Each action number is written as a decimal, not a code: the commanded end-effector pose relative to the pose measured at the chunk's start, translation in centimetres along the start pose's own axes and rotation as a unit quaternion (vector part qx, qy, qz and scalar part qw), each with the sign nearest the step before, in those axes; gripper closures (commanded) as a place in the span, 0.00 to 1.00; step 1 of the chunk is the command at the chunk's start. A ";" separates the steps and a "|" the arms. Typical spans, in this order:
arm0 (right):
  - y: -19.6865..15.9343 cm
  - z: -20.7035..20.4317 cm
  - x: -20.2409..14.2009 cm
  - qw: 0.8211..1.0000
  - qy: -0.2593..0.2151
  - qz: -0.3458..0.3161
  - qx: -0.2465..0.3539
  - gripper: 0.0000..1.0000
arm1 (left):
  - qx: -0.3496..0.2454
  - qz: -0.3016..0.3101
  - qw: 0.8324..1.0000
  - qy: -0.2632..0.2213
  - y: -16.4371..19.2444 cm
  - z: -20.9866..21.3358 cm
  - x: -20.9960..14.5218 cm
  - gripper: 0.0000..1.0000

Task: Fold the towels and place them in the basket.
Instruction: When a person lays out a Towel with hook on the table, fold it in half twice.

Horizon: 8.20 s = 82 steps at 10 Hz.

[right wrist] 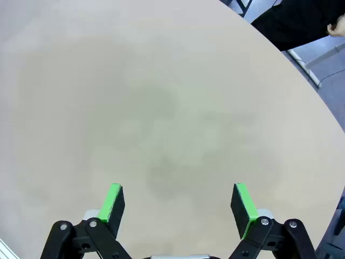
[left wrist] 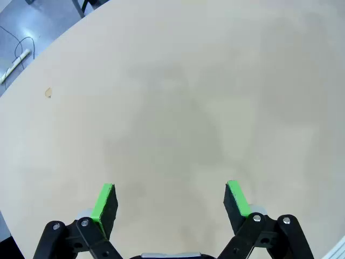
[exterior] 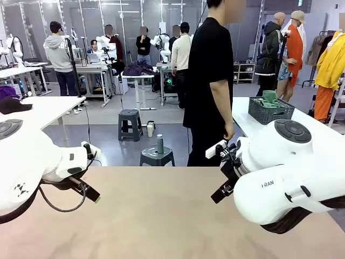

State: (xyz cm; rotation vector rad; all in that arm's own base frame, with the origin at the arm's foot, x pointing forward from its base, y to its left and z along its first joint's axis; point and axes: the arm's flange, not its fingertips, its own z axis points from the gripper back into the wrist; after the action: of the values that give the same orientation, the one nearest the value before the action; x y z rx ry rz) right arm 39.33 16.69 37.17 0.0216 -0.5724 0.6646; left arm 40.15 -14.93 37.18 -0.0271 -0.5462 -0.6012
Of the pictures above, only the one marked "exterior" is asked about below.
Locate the black computer with lights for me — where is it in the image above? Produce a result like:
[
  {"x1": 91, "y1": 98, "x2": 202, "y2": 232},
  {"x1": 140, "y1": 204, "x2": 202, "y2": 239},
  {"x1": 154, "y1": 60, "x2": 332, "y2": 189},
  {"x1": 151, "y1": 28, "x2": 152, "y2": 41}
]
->
[{"x1": 155, "y1": 70, "x2": 178, "y2": 94}]

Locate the man in cream sweater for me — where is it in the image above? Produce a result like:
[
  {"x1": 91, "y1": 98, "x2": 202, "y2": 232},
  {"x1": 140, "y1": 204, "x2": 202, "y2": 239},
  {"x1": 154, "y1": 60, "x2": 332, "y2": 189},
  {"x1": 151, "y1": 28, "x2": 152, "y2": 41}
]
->
[{"x1": 170, "y1": 22, "x2": 194, "y2": 110}]

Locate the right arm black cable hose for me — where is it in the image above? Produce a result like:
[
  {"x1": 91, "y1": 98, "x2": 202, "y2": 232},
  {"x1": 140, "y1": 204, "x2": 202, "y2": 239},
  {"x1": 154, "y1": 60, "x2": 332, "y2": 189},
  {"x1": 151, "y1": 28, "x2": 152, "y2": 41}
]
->
[{"x1": 260, "y1": 198, "x2": 345, "y2": 235}]

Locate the long white desk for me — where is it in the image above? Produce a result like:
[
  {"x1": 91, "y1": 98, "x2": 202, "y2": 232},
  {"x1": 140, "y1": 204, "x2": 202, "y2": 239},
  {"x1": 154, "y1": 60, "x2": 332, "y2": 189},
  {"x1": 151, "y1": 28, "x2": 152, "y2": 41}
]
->
[{"x1": 45, "y1": 63, "x2": 113, "y2": 108}]

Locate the person's right forearm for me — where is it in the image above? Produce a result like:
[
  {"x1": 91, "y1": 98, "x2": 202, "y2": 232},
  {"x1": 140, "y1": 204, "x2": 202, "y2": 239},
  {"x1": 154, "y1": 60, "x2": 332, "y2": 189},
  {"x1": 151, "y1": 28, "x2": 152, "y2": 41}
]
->
[{"x1": 209, "y1": 79, "x2": 234, "y2": 129}]

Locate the mannequin in yellow garment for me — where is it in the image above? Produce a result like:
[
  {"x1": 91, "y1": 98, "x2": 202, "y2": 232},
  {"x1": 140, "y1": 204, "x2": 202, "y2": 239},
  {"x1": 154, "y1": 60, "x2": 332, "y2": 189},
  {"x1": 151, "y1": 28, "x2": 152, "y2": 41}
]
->
[{"x1": 314, "y1": 12, "x2": 345, "y2": 122}]

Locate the person in dark shirt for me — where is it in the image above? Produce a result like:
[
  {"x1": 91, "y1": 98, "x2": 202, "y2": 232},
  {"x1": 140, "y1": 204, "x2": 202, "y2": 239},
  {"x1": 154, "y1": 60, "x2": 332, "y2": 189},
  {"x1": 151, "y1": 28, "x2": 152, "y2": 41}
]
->
[{"x1": 168, "y1": 25, "x2": 181, "y2": 64}]

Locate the white hanging garment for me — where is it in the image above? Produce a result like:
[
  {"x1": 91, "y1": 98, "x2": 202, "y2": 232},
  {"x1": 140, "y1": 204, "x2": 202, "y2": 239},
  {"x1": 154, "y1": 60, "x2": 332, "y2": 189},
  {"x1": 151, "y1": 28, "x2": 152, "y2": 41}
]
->
[{"x1": 298, "y1": 23, "x2": 308, "y2": 63}]

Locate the low dark grey stool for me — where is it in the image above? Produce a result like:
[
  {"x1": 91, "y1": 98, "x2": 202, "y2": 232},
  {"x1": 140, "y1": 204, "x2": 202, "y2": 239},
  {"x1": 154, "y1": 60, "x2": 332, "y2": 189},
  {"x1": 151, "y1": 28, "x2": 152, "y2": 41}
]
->
[{"x1": 139, "y1": 145, "x2": 175, "y2": 167}]

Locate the purple clothes pile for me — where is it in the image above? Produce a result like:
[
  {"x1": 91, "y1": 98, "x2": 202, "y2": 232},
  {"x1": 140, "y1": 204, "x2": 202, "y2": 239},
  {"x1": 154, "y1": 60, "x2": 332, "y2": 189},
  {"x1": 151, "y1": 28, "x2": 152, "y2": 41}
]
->
[{"x1": 122, "y1": 60, "x2": 156, "y2": 77}]

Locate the purple cloth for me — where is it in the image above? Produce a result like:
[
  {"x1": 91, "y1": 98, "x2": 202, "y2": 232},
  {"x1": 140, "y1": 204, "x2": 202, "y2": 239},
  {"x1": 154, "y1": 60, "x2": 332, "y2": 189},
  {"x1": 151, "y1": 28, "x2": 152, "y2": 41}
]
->
[{"x1": 0, "y1": 85, "x2": 22, "y2": 100}]

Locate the dark grey plastic basket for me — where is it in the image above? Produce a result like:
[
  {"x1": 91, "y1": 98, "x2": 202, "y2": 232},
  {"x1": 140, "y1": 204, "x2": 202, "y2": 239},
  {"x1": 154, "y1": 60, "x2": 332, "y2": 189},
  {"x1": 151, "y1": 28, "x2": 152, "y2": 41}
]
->
[{"x1": 247, "y1": 96, "x2": 296, "y2": 126}]

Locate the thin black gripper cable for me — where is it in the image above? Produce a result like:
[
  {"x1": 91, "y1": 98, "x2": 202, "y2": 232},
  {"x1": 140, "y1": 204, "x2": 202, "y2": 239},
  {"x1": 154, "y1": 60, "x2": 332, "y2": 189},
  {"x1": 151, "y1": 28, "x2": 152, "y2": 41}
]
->
[{"x1": 38, "y1": 176, "x2": 87, "y2": 213}]

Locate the black tripod with camera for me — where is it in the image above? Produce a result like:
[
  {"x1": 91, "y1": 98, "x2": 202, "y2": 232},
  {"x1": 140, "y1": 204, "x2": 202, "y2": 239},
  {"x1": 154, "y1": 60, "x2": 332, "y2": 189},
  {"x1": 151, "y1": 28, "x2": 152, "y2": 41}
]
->
[{"x1": 274, "y1": 30, "x2": 292, "y2": 92}]

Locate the shoe rack with shoes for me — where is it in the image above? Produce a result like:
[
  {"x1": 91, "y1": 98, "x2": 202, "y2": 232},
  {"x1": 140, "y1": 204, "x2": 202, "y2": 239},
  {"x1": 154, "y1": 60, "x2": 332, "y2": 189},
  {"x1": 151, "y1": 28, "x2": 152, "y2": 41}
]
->
[{"x1": 233, "y1": 62, "x2": 256, "y2": 84}]

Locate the man in grey hoodie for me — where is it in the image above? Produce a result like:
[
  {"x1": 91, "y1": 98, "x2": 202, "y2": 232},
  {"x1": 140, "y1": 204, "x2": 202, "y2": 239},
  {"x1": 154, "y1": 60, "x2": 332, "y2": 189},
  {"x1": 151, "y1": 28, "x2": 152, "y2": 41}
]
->
[{"x1": 44, "y1": 21, "x2": 81, "y2": 97}]

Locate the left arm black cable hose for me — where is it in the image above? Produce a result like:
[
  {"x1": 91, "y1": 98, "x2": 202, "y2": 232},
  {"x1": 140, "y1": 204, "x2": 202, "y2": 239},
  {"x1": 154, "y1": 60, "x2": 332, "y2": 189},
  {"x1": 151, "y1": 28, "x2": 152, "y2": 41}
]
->
[{"x1": 0, "y1": 186, "x2": 41, "y2": 224}]

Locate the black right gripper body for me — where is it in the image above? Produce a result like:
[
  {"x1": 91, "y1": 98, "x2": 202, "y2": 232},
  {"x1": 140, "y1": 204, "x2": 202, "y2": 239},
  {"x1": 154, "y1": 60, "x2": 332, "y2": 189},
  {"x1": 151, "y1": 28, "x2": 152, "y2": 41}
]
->
[{"x1": 220, "y1": 159, "x2": 243, "y2": 187}]

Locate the tall dark grey stool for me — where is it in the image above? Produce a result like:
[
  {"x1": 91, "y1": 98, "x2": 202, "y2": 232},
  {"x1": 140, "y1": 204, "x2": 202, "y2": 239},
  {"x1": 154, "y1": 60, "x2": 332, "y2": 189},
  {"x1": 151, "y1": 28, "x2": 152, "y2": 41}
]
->
[{"x1": 118, "y1": 109, "x2": 144, "y2": 142}]

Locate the person's right hand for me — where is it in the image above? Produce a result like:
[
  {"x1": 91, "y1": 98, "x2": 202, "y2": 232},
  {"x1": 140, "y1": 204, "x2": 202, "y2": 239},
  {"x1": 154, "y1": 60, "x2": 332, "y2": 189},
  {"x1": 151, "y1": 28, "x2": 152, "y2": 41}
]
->
[{"x1": 223, "y1": 124, "x2": 236, "y2": 141}]

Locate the seated man at desk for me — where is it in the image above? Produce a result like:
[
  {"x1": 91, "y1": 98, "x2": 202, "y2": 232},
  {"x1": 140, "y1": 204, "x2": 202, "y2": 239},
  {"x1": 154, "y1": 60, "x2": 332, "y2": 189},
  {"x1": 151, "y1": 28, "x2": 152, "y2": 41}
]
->
[{"x1": 87, "y1": 39, "x2": 102, "y2": 54}]

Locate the clothes rack with coats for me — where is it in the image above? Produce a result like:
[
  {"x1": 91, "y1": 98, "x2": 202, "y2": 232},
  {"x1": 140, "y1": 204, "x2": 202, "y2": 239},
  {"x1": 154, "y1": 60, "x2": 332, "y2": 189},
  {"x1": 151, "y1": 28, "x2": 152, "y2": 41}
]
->
[{"x1": 301, "y1": 30, "x2": 336, "y2": 88}]

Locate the black tripod stand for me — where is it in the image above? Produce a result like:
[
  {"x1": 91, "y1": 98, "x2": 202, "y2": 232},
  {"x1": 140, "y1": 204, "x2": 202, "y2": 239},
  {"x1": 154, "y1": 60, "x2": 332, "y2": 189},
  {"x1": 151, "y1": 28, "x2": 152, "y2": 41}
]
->
[{"x1": 64, "y1": 35, "x2": 83, "y2": 98}]

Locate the person in black t-shirt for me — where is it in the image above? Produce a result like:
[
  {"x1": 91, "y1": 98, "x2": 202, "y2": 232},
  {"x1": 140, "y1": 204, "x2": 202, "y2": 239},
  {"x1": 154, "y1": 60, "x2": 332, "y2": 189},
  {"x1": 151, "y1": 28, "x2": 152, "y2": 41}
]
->
[{"x1": 183, "y1": 0, "x2": 247, "y2": 167}]

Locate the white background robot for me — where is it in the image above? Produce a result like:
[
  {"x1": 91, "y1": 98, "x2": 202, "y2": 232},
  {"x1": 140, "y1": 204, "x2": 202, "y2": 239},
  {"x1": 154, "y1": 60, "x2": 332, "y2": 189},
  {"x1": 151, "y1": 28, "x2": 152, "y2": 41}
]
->
[
  {"x1": 150, "y1": 26, "x2": 173, "y2": 64},
  {"x1": 95, "y1": 34, "x2": 117, "y2": 54},
  {"x1": 5, "y1": 33, "x2": 25, "y2": 68}
]

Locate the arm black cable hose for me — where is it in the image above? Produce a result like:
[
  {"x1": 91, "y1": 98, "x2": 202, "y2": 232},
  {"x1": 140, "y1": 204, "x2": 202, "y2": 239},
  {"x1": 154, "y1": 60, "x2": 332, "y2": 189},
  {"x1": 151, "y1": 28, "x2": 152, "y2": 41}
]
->
[
  {"x1": 0, "y1": 186, "x2": 41, "y2": 224},
  {"x1": 260, "y1": 198, "x2": 345, "y2": 235}
]

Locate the person in maroon top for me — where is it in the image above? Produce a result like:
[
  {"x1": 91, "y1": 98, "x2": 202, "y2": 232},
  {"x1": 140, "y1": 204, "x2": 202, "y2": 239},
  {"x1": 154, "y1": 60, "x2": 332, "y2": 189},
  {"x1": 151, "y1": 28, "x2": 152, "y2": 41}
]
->
[{"x1": 103, "y1": 24, "x2": 125, "y2": 68}]

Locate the black cap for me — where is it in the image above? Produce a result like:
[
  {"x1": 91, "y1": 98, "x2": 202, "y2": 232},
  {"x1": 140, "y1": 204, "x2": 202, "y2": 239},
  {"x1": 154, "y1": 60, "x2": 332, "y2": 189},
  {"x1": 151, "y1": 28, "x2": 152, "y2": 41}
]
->
[{"x1": 0, "y1": 96, "x2": 33, "y2": 115}]

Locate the small white desk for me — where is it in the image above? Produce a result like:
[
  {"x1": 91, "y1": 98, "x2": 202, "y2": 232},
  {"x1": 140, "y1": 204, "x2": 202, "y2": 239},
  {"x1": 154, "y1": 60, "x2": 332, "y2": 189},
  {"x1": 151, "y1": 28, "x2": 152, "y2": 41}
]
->
[{"x1": 121, "y1": 74, "x2": 157, "y2": 111}]

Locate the mannequin in dark jacket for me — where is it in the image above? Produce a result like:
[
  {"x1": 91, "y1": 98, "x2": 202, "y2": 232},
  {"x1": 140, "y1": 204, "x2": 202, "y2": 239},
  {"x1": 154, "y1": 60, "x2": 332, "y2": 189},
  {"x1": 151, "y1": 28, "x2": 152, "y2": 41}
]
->
[{"x1": 254, "y1": 12, "x2": 287, "y2": 98}]

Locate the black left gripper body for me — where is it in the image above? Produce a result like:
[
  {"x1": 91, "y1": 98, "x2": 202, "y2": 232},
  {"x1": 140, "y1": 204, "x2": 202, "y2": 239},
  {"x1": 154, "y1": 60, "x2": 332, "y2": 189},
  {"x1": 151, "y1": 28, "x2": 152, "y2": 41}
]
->
[{"x1": 58, "y1": 176, "x2": 88, "y2": 193}]

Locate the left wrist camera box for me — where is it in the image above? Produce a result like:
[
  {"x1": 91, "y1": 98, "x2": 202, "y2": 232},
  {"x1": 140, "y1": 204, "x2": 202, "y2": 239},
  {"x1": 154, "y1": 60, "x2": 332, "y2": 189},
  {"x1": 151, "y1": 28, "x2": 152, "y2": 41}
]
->
[{"x1": 80, "y1": 140, "x2": 102, "y2": 160}]

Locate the person in black sweater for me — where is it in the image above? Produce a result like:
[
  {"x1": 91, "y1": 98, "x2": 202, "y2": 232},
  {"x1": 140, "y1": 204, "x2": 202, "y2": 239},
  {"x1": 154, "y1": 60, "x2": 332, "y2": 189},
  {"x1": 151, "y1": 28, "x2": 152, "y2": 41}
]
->
[{"x1": 135, "y1": 26, "x2": 152, "y2": 67}]

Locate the white table with rounded corner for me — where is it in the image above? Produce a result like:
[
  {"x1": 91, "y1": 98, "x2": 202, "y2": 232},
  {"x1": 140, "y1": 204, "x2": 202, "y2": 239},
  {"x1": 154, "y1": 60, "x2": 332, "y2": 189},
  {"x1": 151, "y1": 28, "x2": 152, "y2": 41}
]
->
[
  {"x1": 231, "y1": 96, "x2": 345, "y2": 141},
  {"x1": 0, "y1": 96, "x2": 86, "y2": 144}
]

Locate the mannequin in orange garment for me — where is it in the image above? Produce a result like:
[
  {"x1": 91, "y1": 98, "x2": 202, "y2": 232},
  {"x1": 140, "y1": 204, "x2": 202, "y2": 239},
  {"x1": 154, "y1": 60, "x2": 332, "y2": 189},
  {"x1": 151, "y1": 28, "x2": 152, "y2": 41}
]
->
[{"x1": 276, "y1": 10, "x2": 307, "y2": 103}]

